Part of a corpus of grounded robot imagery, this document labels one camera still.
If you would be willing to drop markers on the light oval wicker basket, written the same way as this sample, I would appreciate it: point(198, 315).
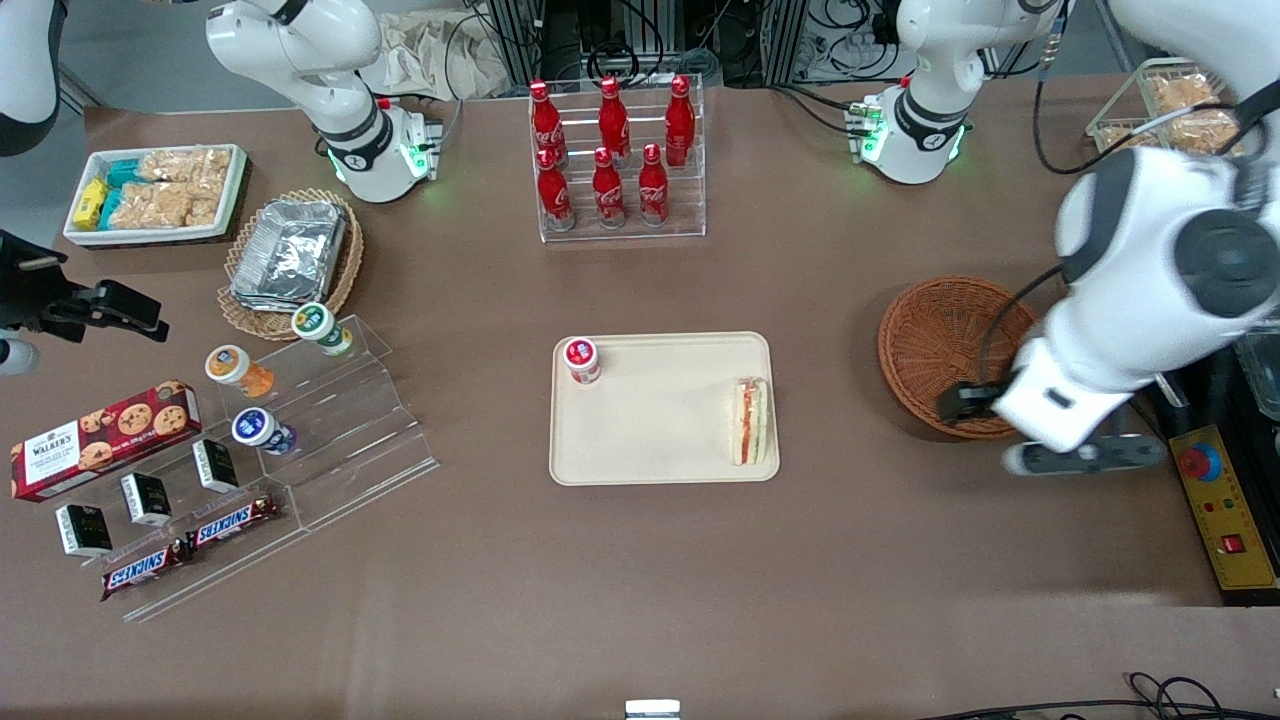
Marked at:
point(350, 260)

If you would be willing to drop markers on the triangle sandwich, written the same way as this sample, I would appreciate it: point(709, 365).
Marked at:
point(750, 420)

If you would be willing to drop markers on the white rectangular snack bin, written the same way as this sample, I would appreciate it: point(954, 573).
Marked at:
point(235, 190)

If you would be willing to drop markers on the clear acrylic bottle rack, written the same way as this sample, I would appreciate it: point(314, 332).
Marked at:
point(690, 215)

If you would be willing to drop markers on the small black box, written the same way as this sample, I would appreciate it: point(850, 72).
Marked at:
point(147, 498)
point(84, 530)
point(216, 465)

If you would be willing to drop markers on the teal snack packet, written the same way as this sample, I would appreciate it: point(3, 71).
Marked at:
point(125, 173)
point(109, 208)

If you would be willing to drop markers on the silver foil container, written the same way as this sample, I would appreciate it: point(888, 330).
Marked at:
point(290, 250)

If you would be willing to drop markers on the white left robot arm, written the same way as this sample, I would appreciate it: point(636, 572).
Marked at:
point(1130, 260)

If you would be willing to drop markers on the clear fried snack bag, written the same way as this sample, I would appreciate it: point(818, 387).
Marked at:
point(1180, 95)
point(1200, 130)

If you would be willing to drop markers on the clear acrylic step stand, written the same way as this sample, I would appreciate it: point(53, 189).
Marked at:
point(350, 440)

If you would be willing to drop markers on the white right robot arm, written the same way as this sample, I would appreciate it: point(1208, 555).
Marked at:
point(340, 110)

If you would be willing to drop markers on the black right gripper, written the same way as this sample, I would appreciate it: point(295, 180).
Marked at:
point(28, 290)

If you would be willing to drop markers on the orange yogurt cup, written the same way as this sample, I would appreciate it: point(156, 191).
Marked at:
point(232, 366)

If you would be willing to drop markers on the blue-lid yogurt cup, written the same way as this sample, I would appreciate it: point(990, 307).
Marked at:
point(256, 428)

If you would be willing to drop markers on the clear rice cracker bag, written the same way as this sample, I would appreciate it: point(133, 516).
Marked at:
point(185, 166)
point(165, 205)

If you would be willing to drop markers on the red-lid yogurt cup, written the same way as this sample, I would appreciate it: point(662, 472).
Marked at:
point(581, 358)

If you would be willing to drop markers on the yellow emergency stop box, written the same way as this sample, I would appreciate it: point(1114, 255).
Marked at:
point(1225, 510)

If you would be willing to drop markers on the red cookie box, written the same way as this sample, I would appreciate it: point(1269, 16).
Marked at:
point(100, 440)

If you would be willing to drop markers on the red cola bottle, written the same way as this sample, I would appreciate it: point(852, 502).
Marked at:
point(607, 192)
point(679, 120)
point(554, 195)
point(545, 120)
point(652, 190)
point(612, 115)

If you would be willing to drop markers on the beige plastic tray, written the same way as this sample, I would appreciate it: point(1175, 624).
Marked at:
point(660, 420)

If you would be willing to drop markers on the brown round wicker basket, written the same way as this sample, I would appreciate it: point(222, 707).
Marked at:
point(930, 340)

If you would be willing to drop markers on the brown chocolate bar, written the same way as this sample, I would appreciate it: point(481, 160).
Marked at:
point(140, 572)
point(228, 523)

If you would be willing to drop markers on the green-lid yogurt cup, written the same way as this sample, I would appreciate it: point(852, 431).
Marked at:
point(315, 323)

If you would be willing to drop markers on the yellow snack packet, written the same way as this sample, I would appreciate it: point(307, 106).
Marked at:
point(90, 200)

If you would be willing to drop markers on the beige paper bag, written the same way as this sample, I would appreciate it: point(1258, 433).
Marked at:
point(430, 60)

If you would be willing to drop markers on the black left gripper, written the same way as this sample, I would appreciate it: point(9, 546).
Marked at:
point(962, 402)

